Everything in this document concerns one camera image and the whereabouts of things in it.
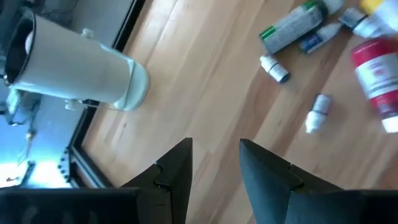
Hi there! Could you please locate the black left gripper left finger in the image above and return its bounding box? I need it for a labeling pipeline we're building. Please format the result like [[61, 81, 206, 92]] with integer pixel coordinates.
[[119, 137, 194, 224]]

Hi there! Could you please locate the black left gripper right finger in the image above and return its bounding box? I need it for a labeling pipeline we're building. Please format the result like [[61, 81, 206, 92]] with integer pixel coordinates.
[[238, 138, 343, 224]]

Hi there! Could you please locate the small white-capped coloring bottle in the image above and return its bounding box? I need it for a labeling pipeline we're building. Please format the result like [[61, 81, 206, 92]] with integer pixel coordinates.
[[305, 93, 333, 134], [338, 6, 369, 30]]

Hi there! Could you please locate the small black food coloring bottle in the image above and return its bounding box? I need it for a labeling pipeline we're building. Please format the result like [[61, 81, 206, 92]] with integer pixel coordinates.
[[259, 55, 291, 84]]

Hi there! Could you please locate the large dark red coloring bottle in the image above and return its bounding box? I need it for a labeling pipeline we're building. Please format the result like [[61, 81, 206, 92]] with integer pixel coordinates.
[[350, 37, 398, 134]]

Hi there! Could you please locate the small blue food coloring bottle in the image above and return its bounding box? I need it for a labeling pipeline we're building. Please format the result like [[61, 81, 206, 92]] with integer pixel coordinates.
[[298, 22, 343, 54]]

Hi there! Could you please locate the large green food coloring bottle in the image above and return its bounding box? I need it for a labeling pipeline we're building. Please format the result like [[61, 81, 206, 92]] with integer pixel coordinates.
[[259, 0, 331, 54]]

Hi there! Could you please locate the large yellow food coloring bottle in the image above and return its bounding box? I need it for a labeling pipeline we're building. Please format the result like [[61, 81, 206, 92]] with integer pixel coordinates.
[[354, 0, 398, 39]]

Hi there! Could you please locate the white cylindrical canister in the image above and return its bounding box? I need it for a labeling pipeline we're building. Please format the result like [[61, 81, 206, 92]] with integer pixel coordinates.
[[2, 12, 150, 112]]

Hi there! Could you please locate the white ball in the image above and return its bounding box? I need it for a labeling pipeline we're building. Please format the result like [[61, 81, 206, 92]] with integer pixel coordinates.
[[24, 30, 35, 56]]

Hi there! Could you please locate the black aluminium table frame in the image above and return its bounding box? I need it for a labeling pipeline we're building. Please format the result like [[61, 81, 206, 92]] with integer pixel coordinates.
[[57, 0, 147, 189]]

